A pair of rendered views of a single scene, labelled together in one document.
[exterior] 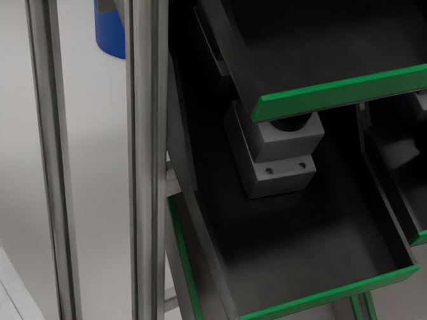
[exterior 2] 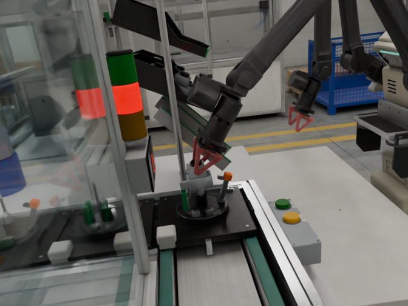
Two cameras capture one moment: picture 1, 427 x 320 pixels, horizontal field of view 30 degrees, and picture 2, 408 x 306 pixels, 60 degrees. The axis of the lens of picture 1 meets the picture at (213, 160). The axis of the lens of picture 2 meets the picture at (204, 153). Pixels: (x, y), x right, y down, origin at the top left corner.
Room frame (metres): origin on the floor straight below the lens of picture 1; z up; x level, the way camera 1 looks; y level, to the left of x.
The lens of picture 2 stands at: (-0.17, 0.88, 1.45)
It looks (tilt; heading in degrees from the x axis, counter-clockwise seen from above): 21 degrees down; 301
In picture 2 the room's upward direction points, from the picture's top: 6 degrees counter-clockwise
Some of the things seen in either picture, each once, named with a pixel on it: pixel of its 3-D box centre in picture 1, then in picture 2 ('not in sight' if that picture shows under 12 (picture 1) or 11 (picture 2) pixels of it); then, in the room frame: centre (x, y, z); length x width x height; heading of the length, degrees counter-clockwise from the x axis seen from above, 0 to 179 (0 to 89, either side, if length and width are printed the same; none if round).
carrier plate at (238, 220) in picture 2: not in sight; (203, 214); (0.27, 0.19, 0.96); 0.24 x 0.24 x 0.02; 35
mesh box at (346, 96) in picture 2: not in sight; (359, 70); (0.43, -4.78, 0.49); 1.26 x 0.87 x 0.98; 35
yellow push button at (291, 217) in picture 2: not in sight; (291, 218); (0.05, 0.13, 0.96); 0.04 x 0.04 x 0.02
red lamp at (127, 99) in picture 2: not in sight; (126, 97); (0.26, 0.41, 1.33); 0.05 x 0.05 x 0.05
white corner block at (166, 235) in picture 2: not in sight; (166, 237); (0.30, 0.32, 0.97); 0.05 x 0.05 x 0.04; 35
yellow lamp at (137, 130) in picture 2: not in sight; (131, 124); (0.26, 0.41, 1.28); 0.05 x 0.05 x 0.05
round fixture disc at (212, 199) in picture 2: not in sight; (202, 207); (0.27, 0.19, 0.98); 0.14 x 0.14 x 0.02
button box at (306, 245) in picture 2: not in sight; (291, 229); (0.05, 0.13, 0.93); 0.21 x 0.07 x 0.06; 125
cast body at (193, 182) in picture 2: not in sight; (194, 173); (0.28, 0.20, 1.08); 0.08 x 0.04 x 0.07; 36
